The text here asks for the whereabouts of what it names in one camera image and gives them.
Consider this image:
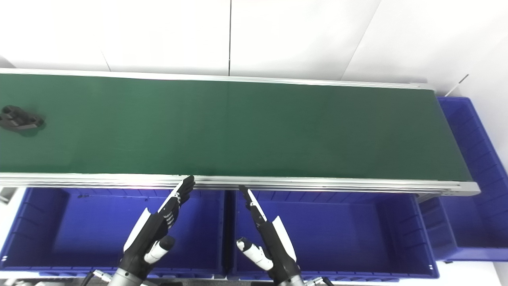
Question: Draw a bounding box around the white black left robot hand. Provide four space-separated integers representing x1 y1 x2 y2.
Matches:
119 175 196 280

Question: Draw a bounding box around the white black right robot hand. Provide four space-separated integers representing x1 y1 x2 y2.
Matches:
237 185 304 284

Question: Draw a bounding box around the blue plastic bin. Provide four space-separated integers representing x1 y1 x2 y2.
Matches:
227 190 440 280
0 187 227 278
419 97 508 262

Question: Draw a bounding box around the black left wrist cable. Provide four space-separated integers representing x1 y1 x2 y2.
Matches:
81 270 112 286

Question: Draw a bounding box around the green conveyor belt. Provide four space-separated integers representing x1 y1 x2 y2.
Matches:
0 73 473 182
0 68 481 198

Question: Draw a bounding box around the thin grey rod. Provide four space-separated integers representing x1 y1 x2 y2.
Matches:
444 74 470 97

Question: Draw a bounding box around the black flanged machine part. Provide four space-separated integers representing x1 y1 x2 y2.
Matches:
0 105 45 132

